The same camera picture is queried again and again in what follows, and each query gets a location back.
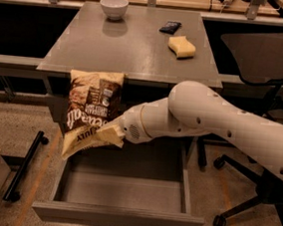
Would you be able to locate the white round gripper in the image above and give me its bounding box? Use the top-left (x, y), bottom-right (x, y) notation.
top-left (97, 104), bottom-right (152, 148)

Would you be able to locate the brown chip bag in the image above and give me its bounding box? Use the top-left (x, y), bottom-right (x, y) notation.
top-left (61, 70), bottom-right (124, 159)

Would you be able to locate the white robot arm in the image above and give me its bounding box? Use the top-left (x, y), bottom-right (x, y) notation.
top-left (97, 81), bottom-right (283, 180)

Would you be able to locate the open grey middle drawer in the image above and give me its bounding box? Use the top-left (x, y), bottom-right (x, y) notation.
top-left (32, 137), bottom-right (204, 226)

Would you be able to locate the grey drawer cabinet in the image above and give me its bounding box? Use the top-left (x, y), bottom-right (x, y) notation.
top-left (22, 0), bottom-right (231, 226)

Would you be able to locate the yellow sponge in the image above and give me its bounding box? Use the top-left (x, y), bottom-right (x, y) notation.
top-left (168, 36), bottom-right (195, 59)

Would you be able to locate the black wheeled stand base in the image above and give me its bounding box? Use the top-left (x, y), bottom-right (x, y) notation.
top-left (3, 131), bottom-right (49, 202)

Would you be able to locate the dark blue snack packet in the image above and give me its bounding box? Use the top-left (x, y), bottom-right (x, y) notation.
top-left (159, 21), bottom-right (182, 35)

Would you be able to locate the white ceramic bowl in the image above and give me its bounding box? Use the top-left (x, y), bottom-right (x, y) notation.
top-left (100, 0), bottom-right (130, 21)

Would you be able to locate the black office chair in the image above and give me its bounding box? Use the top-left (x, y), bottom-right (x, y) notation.
top-left (206, 24), bottom-right (283, 226)

